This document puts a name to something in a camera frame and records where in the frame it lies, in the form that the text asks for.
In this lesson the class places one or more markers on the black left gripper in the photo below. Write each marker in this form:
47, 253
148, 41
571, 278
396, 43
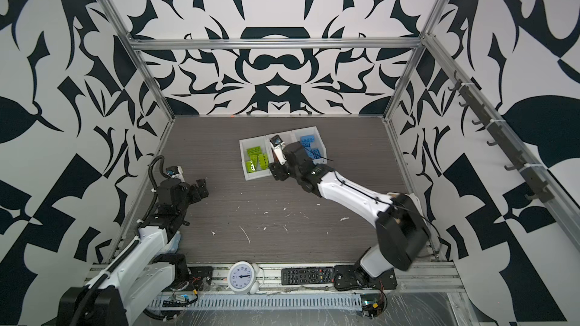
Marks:
194, 195

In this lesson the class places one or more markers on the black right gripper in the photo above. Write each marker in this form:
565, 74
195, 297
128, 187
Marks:
280, 170

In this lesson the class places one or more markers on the blue lego brick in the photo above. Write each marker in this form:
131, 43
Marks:
314, 153

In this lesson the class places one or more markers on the blue lego brick studs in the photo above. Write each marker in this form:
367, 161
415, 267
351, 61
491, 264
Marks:
307, 140

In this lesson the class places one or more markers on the green slanted lego brick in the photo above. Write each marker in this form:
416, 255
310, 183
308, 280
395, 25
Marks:
263, 162

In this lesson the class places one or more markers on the large green lego plate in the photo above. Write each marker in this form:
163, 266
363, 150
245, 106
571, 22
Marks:
254, 151

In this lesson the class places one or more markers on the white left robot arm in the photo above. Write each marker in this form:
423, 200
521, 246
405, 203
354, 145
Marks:
145, 268

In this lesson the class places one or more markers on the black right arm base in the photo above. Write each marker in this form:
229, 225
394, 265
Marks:
354, 277

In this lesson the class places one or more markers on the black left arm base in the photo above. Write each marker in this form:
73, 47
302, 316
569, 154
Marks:
200, 279

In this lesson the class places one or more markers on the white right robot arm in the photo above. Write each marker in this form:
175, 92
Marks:
401, 230

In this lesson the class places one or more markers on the white right storage bin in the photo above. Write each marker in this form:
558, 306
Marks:
298, 133

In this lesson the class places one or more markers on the white middle storage bin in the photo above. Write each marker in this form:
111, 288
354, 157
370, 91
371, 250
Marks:
287, 136

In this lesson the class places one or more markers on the white analog clock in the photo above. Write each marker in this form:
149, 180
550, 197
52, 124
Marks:
241, 277

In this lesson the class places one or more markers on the black remote control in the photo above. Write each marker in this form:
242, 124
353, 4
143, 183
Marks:
308, 276

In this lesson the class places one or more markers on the electronics board left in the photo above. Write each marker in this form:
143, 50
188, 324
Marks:
181, 301

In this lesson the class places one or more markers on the electronics board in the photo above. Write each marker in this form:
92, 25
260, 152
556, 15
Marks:
181, 301
373, 305

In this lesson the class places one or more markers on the electronics board right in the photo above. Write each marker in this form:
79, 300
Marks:
373, 305

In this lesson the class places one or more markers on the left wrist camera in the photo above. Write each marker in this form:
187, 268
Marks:
175, 172

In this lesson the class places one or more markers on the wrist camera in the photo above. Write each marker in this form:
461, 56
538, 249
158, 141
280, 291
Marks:
278, 145
175, 172

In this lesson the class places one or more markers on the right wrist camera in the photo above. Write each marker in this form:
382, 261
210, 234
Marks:
278, 145

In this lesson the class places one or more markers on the white perforated cable tray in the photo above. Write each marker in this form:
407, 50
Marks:
231, 302

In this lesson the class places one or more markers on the aluminium frame crossbar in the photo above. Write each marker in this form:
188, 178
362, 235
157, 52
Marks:
215, 44

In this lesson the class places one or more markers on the black hook rail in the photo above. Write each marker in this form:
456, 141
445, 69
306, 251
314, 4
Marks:
503, 136

